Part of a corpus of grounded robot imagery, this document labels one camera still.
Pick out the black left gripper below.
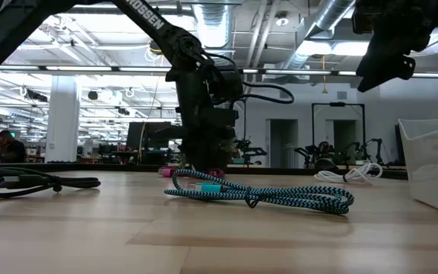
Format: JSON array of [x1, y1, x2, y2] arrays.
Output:
[[165, 56, 243, 172]]

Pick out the pink USB cable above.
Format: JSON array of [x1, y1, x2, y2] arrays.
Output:
[[157, 166, 226, 179]]

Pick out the white USB cable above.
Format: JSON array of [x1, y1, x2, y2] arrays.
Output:
[[313, 162, 383, 184]]

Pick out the translucent white plastic bin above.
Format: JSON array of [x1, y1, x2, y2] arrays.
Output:
[[397, 117, 438, 220]]

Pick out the black computer monitor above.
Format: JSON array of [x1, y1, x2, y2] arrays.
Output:
[[126, 121, 172, 150]]

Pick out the grey door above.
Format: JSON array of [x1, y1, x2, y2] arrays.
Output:
[[266, 119, 299, 168], [325, 119, 357, 153]]

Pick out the white square pillar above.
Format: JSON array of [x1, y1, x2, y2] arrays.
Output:
[[45, 75, 80, 164]]

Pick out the linear ceiling light strip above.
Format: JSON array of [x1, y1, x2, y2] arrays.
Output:
[[0, 65, 438, 79]]

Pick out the person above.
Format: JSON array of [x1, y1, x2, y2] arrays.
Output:
[[0, 129, 27, 164]]

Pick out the silver slanted air duct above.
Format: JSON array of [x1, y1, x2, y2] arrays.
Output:
[[283, 0, 357, 70]]

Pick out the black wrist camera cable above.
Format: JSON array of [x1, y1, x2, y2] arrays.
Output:
[[209, 53, 295, 106]]

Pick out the blue black braided USB cable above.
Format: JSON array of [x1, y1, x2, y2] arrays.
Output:
[[163, 168, 355, 215]]

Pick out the black table edge rail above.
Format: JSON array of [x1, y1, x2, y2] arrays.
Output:
[[0, 161, 408, 180]]

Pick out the silver ribbed air duct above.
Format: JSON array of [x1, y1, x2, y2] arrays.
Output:
[[192, 3, 236, 69]]

